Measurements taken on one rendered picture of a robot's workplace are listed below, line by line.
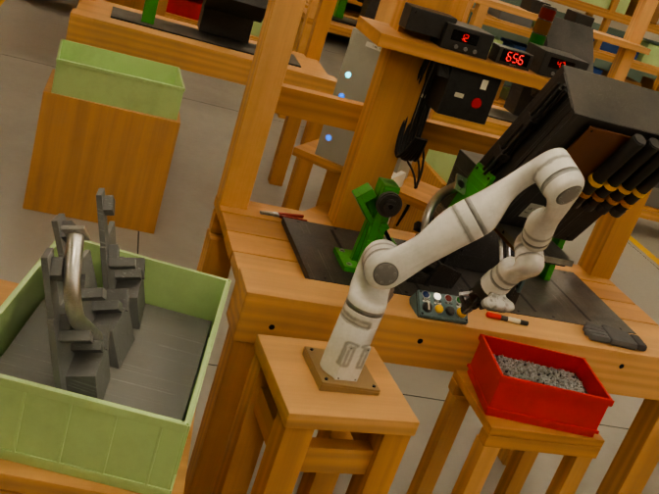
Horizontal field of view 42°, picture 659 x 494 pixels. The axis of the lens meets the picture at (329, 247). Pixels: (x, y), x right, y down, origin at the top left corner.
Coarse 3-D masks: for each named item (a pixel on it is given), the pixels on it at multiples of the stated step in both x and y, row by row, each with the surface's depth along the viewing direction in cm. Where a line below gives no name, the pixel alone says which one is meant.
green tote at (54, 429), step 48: (144, 288) 207; (192, 288) 207; (0, 336) 169; (0, 384) 147; (0, 432) 152; (48, 432) 151; (96, 432) 151; (144, 432) 151; (96, 480) 155; (144, 480) 155
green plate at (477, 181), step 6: (480, 168) 253; (474, 174) 254; (480, 174) 252; (486, 174) 249; (492, 174) 246; (468, 180) 256; (474, 180) 253; (480, 180) 250; (486, 180) 247; (492, 180) 246; (468, 186) 255; (474, 186) 252; (480, 186) 249; (486, 186) 247; (468, 192) 253; (474, 192) 251; (456, 198) 258; (462, 198) 255; (450, 204) 259
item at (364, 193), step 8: (368, 184) 245; (352, 192) 246; (360, 192) 244; (368, 192) 242; (360, 200) 243; (368, 200) 244; (360, 208) 249; (368, 208) 247; (368, 216) 246; (384, 224) 249; (384, 232) 252; (392, 240) 254
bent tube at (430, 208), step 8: (456, 176) 255; (448, 184) 258; (456, 184) 253; (464, 184) 256; (440, 192) 260; (448, 192) 258; (464, 192) 254; (432, 200) 262; (440, 200) 262; (432, 208) 262; (424, 216) 262; (432, 216) 264; (424, 224) 261
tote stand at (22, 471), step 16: (0, 288) 205; (0, 304) 199; (0, 464) 152; (16, 464) 154; (0, 480) 151; (16, 480) 151; (32, 480) 152; (48, 480) 152; (64, 480) 153; (80, 480) 155; (176, 480) 162
